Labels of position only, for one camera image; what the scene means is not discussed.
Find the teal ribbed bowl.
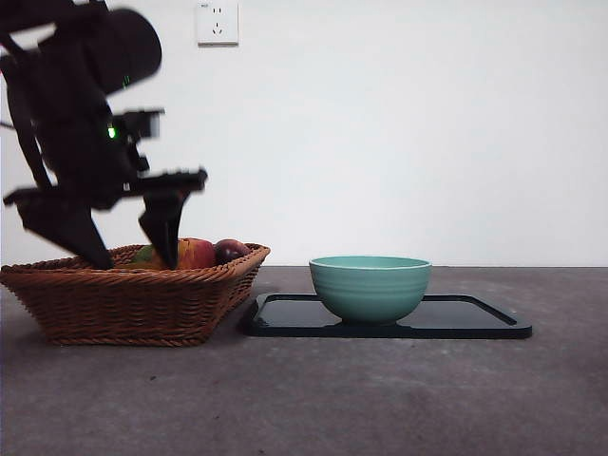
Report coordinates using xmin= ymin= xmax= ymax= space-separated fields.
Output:
xmin=309 ymin=256 xmax=434 ymax=327

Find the red yellow apple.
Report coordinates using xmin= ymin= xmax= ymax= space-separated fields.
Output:
xmin=176 ymin=237 xmax=218 ymax=270

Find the dark red plum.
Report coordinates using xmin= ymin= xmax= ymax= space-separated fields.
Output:
xmin=214 ymin=238 xmax=252 ymax=267

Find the brown wicker basket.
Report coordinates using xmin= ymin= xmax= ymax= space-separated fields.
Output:
xmin=0 ymin=242 xmax=273 ymax=348

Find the dark rectangular tray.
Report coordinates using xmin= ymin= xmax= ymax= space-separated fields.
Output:
xmin=244 ymin=293 xmax=534 ymax=339

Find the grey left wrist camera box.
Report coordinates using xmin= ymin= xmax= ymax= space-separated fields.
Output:
xmin=111 ymin=107 xmax=166 ymax=143

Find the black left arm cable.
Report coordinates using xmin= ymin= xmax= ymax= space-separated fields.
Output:
xmin=0 ymin=32 xmax=54 ymax=191

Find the white wall socket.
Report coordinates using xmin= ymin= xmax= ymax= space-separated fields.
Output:
xmin=198 ymin=1 xmax=240 ymax=48

